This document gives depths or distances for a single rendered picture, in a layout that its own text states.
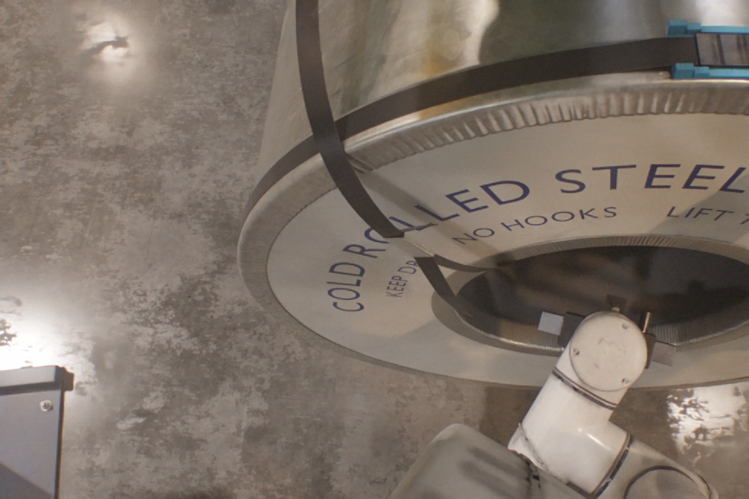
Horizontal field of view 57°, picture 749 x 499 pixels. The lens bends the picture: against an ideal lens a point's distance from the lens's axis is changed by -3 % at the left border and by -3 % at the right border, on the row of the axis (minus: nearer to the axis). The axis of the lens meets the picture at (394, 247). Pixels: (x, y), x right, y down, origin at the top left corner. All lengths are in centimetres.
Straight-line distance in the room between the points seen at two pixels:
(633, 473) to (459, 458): 58
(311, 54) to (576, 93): 29
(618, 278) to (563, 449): 67
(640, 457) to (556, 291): 64
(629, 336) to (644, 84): 30
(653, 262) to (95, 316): 153
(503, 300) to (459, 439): 108
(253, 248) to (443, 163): 36
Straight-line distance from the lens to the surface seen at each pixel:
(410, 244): 83
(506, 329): 137
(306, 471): 191
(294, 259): 104
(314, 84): 78
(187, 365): 204
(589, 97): 67
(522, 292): 142
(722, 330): 136
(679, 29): 69
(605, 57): 68
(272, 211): 90
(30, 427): 218
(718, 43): 69
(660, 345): 109
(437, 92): 71
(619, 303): 106
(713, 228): 94
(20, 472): 217
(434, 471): 30
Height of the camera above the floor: 187
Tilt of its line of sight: 65 degrees down
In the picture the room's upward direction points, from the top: 7 degrees counter-clockwise
